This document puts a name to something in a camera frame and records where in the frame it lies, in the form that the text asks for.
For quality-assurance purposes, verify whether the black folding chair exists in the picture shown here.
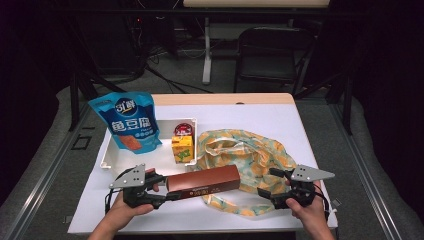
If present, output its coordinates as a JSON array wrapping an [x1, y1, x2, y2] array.
[[233, 26, 317, 96]]

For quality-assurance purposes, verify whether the black metal stand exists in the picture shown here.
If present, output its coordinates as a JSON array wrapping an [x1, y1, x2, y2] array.
[[294, 71, 354, 136], [68, 68, 129, 133]]

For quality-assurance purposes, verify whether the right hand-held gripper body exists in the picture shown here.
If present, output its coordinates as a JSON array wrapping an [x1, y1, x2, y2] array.
[[269, 164, 336, 210]]

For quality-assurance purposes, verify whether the white table cover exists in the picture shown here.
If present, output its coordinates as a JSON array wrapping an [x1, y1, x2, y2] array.
[[67, 103, 338, 234]]

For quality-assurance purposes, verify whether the aluminium floor rail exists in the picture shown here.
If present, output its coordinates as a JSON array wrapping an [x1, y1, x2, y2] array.
[[328, 103, 405, 240], [6, 99, 98, 240]]

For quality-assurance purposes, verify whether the white plastic box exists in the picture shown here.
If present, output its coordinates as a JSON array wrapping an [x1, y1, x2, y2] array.
[[99, 117, 198, 178]]

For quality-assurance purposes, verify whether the red can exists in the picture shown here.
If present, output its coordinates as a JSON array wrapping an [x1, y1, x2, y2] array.
[[173, 122, 194, 138]]

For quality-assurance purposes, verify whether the black equipment case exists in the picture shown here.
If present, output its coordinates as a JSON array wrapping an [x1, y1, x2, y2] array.
[[79, 16, 143, 77]]

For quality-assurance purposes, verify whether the person's right hand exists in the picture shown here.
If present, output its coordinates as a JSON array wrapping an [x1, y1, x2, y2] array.
[[285, 194, 330, 231]]

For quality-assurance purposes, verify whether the person's left hand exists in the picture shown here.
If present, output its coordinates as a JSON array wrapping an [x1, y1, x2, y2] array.
[[105, 192, 156, 228]]

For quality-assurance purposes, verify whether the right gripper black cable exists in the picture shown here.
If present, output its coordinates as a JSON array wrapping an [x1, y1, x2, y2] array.
[[313, 183, 332, 222]]

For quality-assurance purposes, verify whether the white background table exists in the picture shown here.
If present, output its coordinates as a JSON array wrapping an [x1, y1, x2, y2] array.
[[182, 0, 330, 85]]

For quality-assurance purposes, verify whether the lemon print fabric bag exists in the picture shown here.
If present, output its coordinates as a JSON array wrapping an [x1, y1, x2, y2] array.
[[194, 128, 298, 218]]

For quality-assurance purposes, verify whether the dark curtain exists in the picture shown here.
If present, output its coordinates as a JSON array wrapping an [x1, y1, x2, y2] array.
[[0, 0, 61, 203], [353, 0, 424, 214]]

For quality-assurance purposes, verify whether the black floor cable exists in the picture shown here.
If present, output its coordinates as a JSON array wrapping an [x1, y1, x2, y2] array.
[[145, 64, 214, 95]]

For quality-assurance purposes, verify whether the blue snack pouch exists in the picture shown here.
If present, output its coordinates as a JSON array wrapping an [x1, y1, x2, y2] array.
[[88, 91, 164, 155]]

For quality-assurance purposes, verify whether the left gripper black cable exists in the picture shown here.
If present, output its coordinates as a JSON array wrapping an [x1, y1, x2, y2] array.
[[104, 166, 134, 214]]

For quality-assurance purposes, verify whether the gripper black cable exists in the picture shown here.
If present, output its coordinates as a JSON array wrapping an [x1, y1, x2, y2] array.
[[104, 166, 134, 214], [313, 183, 332, 222]]

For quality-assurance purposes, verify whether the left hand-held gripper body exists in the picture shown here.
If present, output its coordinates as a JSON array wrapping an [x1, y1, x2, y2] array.
[[108, 163, 168, 210]]

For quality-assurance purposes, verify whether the long brown box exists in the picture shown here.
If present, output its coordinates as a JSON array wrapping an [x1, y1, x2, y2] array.
[[165, 164, 242, 201]]

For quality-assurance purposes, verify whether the yellow drink carton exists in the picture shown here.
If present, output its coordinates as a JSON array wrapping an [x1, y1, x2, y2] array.
[[171, 134, 195, 164]]

